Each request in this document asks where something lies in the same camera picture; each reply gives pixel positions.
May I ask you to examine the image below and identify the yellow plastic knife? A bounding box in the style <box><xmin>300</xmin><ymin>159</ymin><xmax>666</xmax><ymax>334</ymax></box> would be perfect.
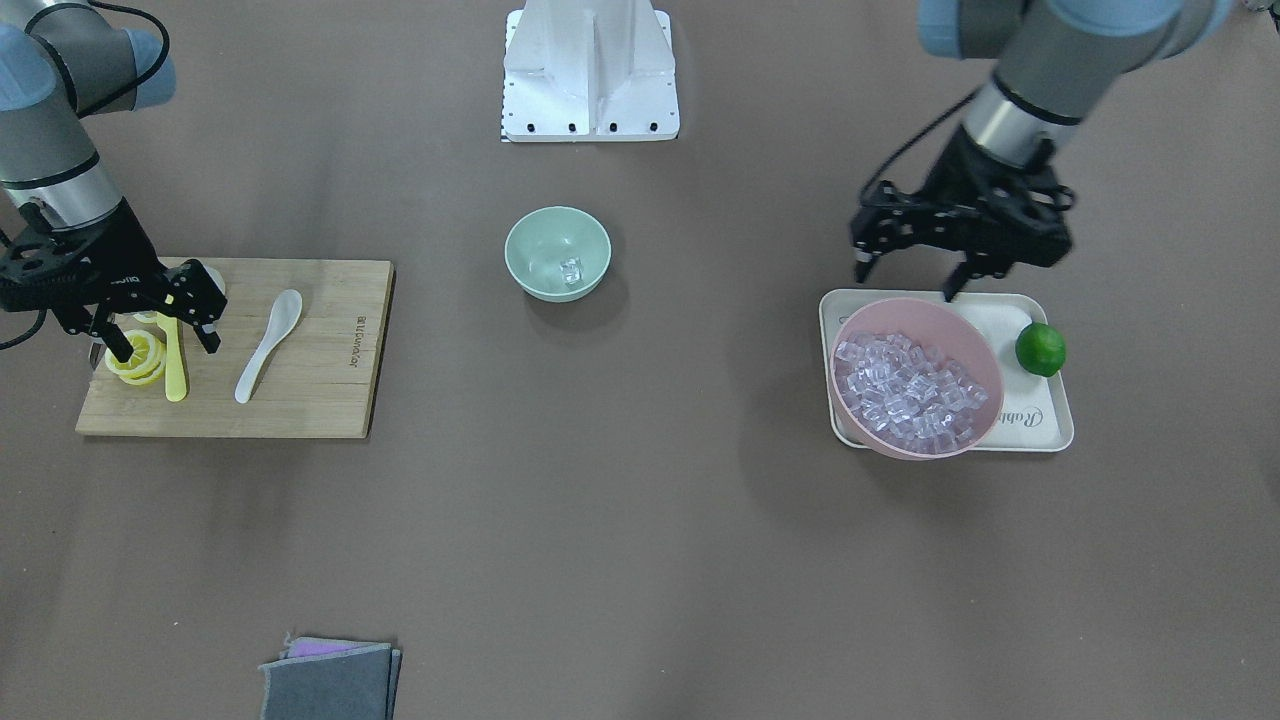
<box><xmin>156</xmin><ymin>314</ymin><xmax>189</xmax><ymax>404</ymax></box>

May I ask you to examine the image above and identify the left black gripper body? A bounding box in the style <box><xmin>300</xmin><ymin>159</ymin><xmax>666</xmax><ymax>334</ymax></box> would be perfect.
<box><xmin>850</xmin><ymin>128</ymin><xmax>1075</xmax><ymax>269</ymax></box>

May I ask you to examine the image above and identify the light green bowl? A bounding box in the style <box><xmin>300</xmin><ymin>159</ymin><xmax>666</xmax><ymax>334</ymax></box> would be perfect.
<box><xmin>504</xmin><ymin>206</ymin><xmax>613</xmax><ymax>304</ymax></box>

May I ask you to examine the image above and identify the purple cloth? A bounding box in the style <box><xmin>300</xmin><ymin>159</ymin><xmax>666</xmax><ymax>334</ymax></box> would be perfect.
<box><xmin>280</xmin><ymin>635</ymin><xmax>381</xmax><ymax>660</ymax></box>

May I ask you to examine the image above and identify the pink bowl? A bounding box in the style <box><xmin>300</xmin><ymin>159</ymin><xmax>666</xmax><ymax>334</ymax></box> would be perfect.
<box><xmin>820</xmin><ymin>290</ymin><xmax>1007</xmax><ymax>460</ymax></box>

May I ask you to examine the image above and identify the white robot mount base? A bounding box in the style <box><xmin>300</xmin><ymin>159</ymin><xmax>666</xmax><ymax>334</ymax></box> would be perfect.
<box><xmin>500</xmin><ymin>1</ymin><xmax>681</xmax><ymax>143</ymax></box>

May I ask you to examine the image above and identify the pile of clear ice cubes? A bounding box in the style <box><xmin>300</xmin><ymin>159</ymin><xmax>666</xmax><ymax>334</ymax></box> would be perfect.
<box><xmin>832</xmin><ymin>333</ymin><xmax>991</xmax><ymax>455</ymax></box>

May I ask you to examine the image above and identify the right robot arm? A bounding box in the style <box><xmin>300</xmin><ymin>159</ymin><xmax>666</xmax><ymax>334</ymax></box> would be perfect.
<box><xmin>1</xmin><ymin>1</ymin><xmax>227</xmax><ymax>360</ymax></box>

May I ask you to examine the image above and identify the lower lemon slice stack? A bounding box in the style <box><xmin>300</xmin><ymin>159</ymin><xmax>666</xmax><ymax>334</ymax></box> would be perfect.
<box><xmin>102</xmin><ymin>329</ymin><xmax>166</xmax><ymax>386</ymax></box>

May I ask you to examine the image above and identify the clear ice cube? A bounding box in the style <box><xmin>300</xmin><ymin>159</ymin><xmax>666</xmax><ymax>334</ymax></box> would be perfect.
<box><xmin>559</xmin><ymin>258</ymin><xmax>582</xmax><ymax>288</ymax></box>

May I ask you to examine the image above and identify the green lime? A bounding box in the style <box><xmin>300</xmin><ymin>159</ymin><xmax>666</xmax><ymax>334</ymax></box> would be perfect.
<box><xmin>1014</xmin><ymin>322</ymin><xmax>1068</xmax><ymax>378</ymax></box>

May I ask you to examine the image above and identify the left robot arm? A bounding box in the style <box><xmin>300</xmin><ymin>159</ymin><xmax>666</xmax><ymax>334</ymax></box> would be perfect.
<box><xmin>850</xmin><ymin>1</ymin><xmax>1230</xmax><ymax>300</ymax></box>

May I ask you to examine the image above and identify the white ceramic spoon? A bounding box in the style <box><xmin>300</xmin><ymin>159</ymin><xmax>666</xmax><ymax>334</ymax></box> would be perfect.
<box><xmin>233</xmin><ymin>288</ymin><xmax>305</xmax><ymax>404</ymax></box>

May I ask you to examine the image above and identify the bamboo cutting board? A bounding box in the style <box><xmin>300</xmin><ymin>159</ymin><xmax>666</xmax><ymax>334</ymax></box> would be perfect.
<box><xmin>76</xmin><ymin>258</ymin><xmax>396</xmax><ymax>439</ymax></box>

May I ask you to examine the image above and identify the cream rectangular tray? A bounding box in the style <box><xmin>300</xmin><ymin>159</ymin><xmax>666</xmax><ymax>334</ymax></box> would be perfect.
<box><xmin>818</xmin><ymin>288</ymin><xmax>1075</xmax><ymax>454</ymax></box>

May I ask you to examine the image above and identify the grey folded cloth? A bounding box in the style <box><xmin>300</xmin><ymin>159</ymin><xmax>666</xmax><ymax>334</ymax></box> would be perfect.
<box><xmin>259</xmin><ymin>642</ymin><xmax>402</xmax><ymax>719</ymax></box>

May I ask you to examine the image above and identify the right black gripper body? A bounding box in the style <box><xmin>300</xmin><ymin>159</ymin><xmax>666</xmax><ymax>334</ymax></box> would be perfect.
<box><xmin>1</xmin><ymin>200</ymin><xmax>227</xmax><ymax>336</ymax></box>

